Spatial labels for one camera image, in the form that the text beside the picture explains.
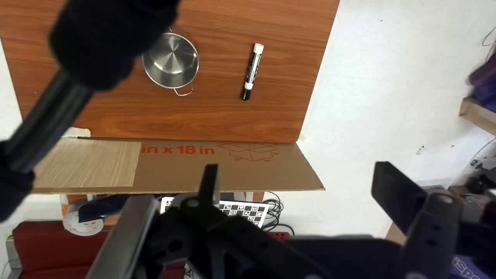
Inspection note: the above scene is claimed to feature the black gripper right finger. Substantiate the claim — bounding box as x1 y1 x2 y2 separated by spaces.
370 160 430 233

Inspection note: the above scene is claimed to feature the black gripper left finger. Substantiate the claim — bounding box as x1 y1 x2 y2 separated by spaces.
196 163 221 210

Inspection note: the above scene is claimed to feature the black marker with white cap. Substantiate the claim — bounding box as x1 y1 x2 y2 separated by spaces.
240 42 265 103

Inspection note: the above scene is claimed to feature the small stainless steel pot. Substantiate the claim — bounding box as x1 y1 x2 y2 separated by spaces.
141 32 201 98

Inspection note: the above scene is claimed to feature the brown cardboard panel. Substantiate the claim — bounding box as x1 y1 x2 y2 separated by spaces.
32 137 325 196

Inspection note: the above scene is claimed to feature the white plastic bucket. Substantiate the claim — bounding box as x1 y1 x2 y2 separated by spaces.
62 200 106 238

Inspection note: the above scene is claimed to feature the purple bag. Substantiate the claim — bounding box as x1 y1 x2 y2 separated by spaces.
466 49 496 109

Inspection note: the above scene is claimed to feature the red carpet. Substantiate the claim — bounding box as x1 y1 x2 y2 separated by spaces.
10 221 114 279

